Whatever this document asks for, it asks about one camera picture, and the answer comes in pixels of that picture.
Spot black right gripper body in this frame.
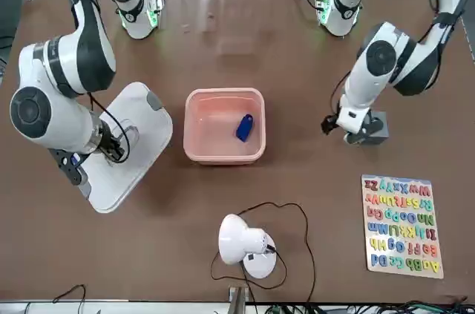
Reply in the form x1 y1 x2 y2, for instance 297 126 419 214
99 128 126 162

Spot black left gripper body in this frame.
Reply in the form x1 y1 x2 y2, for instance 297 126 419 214
356 112 385 143

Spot grey block with round hole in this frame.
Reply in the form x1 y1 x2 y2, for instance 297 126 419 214
356 110 390 147

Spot white bin lid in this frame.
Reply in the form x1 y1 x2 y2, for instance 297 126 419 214
79 82 174 214

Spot blue toy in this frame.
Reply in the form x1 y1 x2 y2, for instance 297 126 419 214
234 114 255 143

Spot pink plastic bin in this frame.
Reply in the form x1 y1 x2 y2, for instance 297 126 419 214
183 87 267 166

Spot colourful alphabet puzzle board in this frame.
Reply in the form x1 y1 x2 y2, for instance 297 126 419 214
361 174 445 280

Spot white desk lamp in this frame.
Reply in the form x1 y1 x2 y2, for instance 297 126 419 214
217 213 278 280

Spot black lamp cable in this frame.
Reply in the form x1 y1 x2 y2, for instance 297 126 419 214
210 201 317 304

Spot black cable bundle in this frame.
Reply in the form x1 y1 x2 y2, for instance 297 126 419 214
274 294 475 314

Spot aluminium frame post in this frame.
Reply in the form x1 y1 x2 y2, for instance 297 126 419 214
228 286 246 314

